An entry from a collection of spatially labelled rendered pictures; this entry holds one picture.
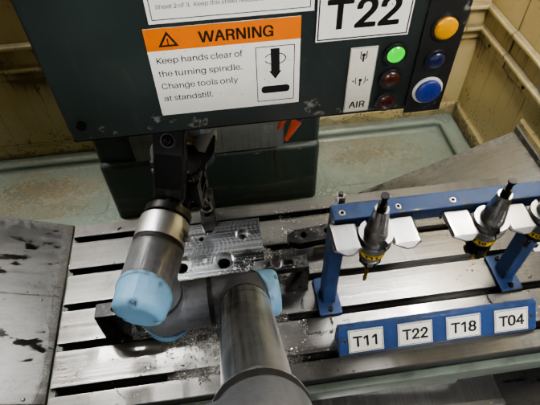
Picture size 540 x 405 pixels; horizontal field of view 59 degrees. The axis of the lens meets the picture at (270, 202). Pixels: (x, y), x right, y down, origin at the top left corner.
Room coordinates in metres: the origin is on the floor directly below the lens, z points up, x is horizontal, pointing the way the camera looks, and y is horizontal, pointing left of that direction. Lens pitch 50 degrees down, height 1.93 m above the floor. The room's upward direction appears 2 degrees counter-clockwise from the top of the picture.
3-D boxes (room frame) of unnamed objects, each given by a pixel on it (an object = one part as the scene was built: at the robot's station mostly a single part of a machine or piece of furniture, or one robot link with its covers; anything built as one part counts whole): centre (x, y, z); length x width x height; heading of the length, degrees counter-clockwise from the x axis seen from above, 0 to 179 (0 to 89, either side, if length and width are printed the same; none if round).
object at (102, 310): (0.49, 0.31, 0.97); 0.13 x 0.03 x 0.15; 96
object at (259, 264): (0.59, -0.02, 0.97); 0.13 x 0.03 x 0.15; 96
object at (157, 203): (0.50, 0.15, 1.36); 0.12 x 0.08 x 0.09; 172
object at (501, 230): (0.54, -0.41, 1.21); 0.06 x 0.06 x 0.03
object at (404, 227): (0.52, -0.25, 1.21); 0.07 x 0.05 x 0.01; 6
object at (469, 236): (0.53, -0.35, 1.21); 0.07 x 0.05 x 0.01; 6
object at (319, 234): (0.72, -0.17, 0.93); 0.26 x 0.05 x 0.06; 101
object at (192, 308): (0.36, 0.15, 1.26); 0.11 x 0.08 x 0.11; 98
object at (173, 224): (0.42, 0.16, 1.36); 0.08 x 0.05 x 0.08; 82
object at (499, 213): (0.54, -0.41, 1.26); 0.04 x 0.04 x 0.07
